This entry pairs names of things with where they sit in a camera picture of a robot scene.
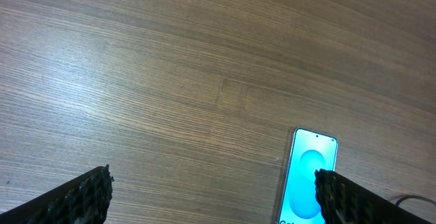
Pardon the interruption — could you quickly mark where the black USB charging cable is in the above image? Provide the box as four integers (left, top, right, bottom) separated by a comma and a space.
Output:
394, 194, 436, 208

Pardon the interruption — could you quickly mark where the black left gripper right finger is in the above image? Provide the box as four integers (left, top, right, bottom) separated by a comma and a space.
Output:
315, 169, 430, 224

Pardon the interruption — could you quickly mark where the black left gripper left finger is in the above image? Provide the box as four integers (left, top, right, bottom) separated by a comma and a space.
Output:
1, 165, 113, 224

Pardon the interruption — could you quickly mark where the blue Galaxy smartphone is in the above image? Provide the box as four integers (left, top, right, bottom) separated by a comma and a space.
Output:
276, 128, 339, 224

